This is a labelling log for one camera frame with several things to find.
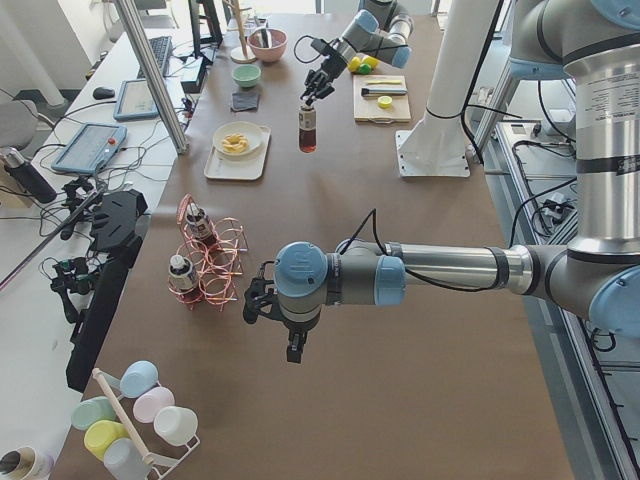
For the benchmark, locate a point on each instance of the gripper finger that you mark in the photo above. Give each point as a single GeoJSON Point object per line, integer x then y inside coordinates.
{"type": "Point", "coordinates": [295, 347]}
{"type": "Point", "coordinates": [310, 94]}
{"type": "Point", "coordinates": [322, 92]}

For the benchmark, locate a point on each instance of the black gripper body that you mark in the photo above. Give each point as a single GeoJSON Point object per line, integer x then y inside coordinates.
{"type": "Point", "coordinates": [295, 331]}
{"type": "Point", "coordinates": [329, 67]}

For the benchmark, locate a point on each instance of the tea bottle white cap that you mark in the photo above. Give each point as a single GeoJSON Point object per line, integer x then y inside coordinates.
{"type": "Point", "coordinates": [307, 129]}

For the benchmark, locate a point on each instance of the tea bottle rack right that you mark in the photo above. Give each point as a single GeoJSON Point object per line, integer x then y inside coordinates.
{"type": "Point", "coordinates": [183, 280]}

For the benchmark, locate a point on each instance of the tea bottle in rack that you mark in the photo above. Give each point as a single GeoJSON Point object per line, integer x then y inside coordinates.
{"type": "Point", "coordinates": [200, 225]}

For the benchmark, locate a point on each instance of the cream serving tray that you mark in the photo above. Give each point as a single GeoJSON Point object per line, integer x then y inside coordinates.
{"type": "Point", "coordinates": [247, 165]}

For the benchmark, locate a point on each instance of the yellow lemon lower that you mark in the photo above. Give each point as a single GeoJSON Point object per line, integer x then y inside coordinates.
{"type": "Point", "coordinates": [354, 64]}

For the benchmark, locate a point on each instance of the yellow lemon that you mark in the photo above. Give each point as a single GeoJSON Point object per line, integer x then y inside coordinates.
{"type": "Point", "coordinates": [371, 61]}
{"type": "Point", "coordinates": [354, 64]}

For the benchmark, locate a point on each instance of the green lime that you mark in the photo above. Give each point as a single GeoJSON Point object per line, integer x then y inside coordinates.
{"type": "Point", "coordinates": [364, 69]}

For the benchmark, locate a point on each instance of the yellow lemon upper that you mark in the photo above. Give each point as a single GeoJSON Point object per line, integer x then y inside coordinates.
{"type": "Point", "coordinates": [371, 61]}

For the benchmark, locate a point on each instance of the yellow plastic knife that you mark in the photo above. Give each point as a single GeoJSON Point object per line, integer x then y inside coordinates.
{"type": "Point", "coordinates": [384, 82]}

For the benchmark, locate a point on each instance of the steel muddler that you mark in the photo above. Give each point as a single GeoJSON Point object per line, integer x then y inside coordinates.
{"type": "Point", "coordinates": [374, 91]}

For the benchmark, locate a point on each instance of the bamboo cutting board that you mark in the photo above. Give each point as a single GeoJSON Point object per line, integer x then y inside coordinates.
{"type": "Point", "coordinates": [366, 108]}

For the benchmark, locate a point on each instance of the half lemon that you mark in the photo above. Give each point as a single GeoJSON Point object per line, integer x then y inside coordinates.
{"type": "Point", "coordinates": [384, 102]}

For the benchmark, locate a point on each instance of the pink bowl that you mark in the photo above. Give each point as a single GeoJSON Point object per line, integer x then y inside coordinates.
{"type": "Point", "coordinates": [276, 52]}

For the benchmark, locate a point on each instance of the grey folded cloth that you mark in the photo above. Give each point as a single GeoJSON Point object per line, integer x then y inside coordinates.
{"type": "Point", "coordinates": [244, 101]}

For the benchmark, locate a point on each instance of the mint green bowl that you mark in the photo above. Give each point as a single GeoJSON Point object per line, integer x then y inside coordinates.
{"type": "Point", "coordinates": [247, 75]}

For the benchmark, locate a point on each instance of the white round plate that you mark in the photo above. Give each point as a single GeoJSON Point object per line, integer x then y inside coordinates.
{"type": "Point", "coordinates": [250, 130]}

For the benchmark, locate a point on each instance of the wooden cup tree stand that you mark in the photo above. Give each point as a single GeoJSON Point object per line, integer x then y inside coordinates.
{"type": "Point", "coordinates": [241, 54]}

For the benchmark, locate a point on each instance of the glazed donut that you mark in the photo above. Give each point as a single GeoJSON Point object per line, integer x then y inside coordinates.
{"type": "Point", "coordinates": [235, 144]}

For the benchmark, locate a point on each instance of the black keyboard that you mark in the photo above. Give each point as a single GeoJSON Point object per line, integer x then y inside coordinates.
{"type": "Point", "coordinates": [161, 48]}

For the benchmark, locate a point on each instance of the blue teach pendant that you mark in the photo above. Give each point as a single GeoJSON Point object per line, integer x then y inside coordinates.
{"type": "Point", "coordinates": [135, 102]}
{"type": "Point", "coordinates": [91, 148]}

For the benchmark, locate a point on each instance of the black water bottle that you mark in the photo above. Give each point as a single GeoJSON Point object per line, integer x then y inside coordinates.
{"type": "Point", "coordinates": [21, 170]}

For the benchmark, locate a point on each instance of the copper wire bottle rack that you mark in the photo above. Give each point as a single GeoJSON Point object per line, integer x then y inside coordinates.
{"type": "Point", "coordinates": [218, 266]}

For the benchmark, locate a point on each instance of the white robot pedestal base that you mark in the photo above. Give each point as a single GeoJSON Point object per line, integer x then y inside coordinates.
{"type": "Point", "coordinates": [436, 146]}

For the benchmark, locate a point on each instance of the aluminium frame post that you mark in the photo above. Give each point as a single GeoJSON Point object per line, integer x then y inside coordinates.
{"type": "Point", "coordinates": [133, 27]}

